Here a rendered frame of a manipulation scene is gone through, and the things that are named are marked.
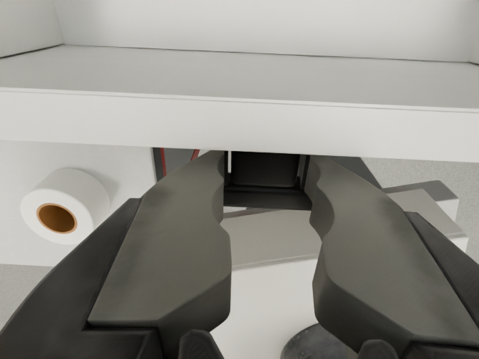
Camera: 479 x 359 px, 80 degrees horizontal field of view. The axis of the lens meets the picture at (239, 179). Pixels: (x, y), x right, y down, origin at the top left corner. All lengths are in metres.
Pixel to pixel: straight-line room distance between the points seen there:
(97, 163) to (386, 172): 1.13
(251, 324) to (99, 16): 0.29
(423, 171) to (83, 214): 1.23
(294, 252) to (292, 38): 0.18
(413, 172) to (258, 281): 1.12
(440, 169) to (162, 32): 1.28
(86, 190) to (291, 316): 0.24
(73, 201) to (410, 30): 0.29
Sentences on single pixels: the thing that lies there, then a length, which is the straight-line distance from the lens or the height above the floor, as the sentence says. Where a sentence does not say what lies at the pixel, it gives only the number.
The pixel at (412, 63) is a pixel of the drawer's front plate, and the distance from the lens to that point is 0.19.
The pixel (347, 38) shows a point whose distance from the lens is 0.19.
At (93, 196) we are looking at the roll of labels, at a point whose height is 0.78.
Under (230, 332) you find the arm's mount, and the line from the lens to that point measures 0.34.
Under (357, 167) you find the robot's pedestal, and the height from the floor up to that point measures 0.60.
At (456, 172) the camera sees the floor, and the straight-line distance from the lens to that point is 1.42.
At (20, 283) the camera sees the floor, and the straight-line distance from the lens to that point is 2.08.
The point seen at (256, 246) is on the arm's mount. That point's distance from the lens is 0.28.
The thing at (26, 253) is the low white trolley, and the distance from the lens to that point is 0.46.
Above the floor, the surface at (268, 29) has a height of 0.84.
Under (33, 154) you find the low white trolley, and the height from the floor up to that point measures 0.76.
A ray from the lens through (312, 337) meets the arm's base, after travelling 0.33.
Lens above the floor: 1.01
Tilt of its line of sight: 59 degrees down
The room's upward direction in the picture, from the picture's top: 176 degrees counter-clockwise
